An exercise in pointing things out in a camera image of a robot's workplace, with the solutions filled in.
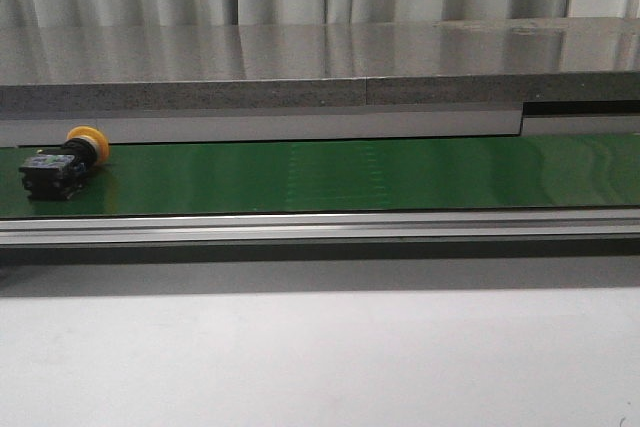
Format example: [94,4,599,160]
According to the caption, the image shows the front aluminium conveyor rail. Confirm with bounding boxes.
[1,208,639,246]

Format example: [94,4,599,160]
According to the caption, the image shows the yellow push button switch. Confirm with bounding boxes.
[19,126,110,201]

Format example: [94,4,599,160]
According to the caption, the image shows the green conveyor belt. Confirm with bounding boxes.
[1,134,639,218]

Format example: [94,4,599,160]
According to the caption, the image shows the rear grey conveyor rail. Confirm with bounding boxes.
[1,101,639,147]

